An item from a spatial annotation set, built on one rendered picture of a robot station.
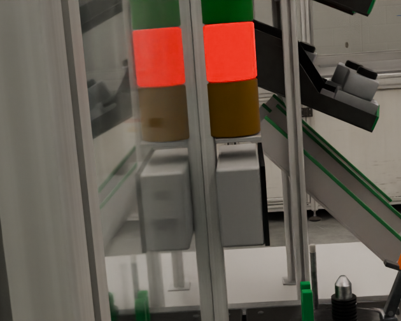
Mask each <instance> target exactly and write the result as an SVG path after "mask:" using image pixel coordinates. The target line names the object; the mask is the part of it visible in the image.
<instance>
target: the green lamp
mask: <svg viewBox="0 0 401 321"><path fill-rule="evenodd" d="M201 8H202V23H203V24H223V23H232V22H246V21H252V20H253V19H254V18H253V0H201Z"/></svg>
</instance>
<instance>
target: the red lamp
mask: <svg viewBox="0 0 401 321"><path fill-rule="evenodd" d="M203 33H204V50H205V59H206V76H207V81H209V82H226V81H235V80H245V79H250V78H255V77H256V76H257V60H256V49H255V29H254V23H253V22H234V23H225V24H210V25H205V26H204V27H203Z"/></svg>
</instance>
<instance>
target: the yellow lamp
mask: <svg viewBox="0 0 401 321"><path fill-rule="evenodd" d="M207 85H208V101H209V118H210V128H211V136H212V137H214V138H234V137H241V136H249V135H253V134H257V133H259V132H260V110H259V100H258V80H257V78H256V77H255V78H250V79H245V80H235V81H226V82H210V83H208V84H207Z"/></svg>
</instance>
